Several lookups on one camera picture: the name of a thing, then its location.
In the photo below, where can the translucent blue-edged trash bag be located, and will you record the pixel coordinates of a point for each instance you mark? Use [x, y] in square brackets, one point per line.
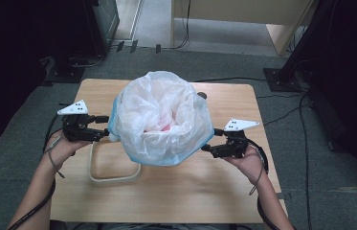
[153, 105]

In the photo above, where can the grey table bracket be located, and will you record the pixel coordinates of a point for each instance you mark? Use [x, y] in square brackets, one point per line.
[282, 196]

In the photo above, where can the black round table grommet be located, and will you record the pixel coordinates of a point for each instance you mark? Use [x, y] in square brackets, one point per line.
[203, 95]

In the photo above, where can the black slanted stand post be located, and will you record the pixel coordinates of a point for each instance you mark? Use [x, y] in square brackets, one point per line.
[307, 38]

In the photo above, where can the black stand base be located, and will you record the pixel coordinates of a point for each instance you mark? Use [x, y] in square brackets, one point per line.
[278, 80]
[67, 75]

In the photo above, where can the dark curtain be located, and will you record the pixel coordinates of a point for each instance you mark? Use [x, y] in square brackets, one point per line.
[351, 80]
[13, 64]

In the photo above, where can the dark cabinet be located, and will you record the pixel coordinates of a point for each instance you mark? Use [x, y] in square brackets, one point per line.
[102, 25]

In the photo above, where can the person's left hand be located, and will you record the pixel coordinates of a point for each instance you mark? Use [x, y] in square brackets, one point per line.
[59, 153]

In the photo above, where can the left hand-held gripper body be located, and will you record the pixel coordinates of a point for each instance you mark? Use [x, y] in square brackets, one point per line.
[75, 127]

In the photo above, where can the pink crumpled scrap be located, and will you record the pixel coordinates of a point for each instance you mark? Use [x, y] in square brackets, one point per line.
[166, 127]

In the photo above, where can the person's right hand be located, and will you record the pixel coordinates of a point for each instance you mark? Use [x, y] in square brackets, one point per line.
[251, 166]

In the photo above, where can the light wooden desk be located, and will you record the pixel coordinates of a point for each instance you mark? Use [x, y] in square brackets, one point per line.
[230, 11]

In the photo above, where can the small black floor piece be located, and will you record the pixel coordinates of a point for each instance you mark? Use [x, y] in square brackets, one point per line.
[158, 48]
[134, 46]
[120, 46]

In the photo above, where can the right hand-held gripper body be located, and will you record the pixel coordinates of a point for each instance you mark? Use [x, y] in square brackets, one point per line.
[238, 147]

